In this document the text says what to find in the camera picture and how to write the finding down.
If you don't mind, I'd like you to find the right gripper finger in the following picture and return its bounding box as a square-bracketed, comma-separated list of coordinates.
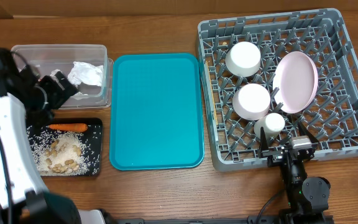
[259, 126, 269, 152]
[297, 121, 319, 143]

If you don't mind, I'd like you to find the white tissue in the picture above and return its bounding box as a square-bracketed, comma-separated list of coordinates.
[50, 69, 83, 96]
[67, 62, 104, 86]

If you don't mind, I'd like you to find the white paper cup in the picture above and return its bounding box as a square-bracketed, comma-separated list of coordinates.
[254, 113, 285, 139]

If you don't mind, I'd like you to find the orange carrot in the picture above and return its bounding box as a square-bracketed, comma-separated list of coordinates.
[48, 123, 88, 133]

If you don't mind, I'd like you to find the large pink plate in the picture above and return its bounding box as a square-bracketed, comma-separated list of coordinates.
[272, 51, 318, 114]

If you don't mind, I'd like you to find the white upturned bowl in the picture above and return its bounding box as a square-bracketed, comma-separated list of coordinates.
[225, 42, 261, 77]

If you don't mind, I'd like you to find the wooden chopstick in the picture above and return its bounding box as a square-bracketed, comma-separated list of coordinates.
[206, 60, 218, 125]

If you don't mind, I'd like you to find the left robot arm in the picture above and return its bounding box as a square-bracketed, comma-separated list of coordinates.
[0, 48, 109, 224]

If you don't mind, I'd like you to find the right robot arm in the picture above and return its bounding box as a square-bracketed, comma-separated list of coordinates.
[255, 121, 334, 224]

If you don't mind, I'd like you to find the clear plastic bin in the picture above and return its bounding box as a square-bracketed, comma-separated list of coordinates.
[11, 44, 113, 110]

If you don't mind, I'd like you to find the black plastic tray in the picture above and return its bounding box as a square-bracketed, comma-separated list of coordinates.
[26, 118, 104, 178]

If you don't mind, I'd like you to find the food scraps and rice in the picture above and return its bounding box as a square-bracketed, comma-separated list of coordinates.
[26, 124, 103, 177]

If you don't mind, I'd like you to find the grey dish rack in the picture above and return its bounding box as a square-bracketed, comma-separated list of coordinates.
[198, 8, 358, 172]

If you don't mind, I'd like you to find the teal plastic tray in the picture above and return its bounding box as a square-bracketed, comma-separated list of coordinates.
[109, 53, 204, 170]

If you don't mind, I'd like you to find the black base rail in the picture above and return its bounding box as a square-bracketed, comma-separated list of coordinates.
[107, 215, 334, 224]

